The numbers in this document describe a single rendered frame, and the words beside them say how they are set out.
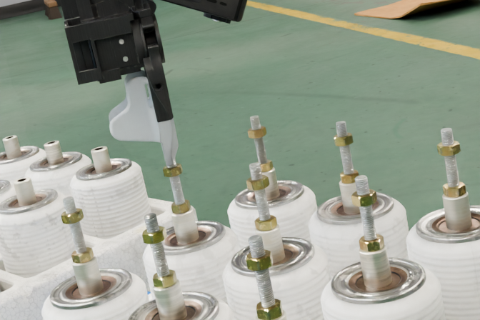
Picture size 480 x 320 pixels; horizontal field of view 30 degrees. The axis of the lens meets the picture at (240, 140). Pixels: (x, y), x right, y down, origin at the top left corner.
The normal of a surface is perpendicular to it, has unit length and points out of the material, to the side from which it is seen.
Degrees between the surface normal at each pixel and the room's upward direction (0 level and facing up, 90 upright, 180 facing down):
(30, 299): 90
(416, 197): 0
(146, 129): 91
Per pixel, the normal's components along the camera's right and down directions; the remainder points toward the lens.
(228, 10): 0.17, 0.21
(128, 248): 0.69, 0.07
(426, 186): -0.19, -0.95
